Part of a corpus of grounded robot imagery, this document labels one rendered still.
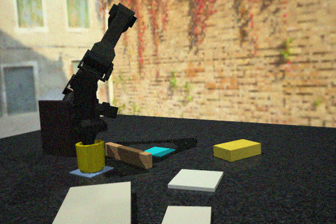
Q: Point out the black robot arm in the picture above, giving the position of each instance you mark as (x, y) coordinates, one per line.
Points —
(98, 61)

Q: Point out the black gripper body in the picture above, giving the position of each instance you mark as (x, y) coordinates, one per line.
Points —
(85, 118)

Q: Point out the yellow rectangular block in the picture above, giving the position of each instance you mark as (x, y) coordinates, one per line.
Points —
(238, 149)

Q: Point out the yellow cup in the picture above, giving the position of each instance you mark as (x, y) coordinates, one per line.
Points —
(91, 158)

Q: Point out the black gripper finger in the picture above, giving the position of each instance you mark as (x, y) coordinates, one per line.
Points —
(76, 129)
(87, 139)

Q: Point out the tan rectangular bar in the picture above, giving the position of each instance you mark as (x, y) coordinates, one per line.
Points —
(130, 155)

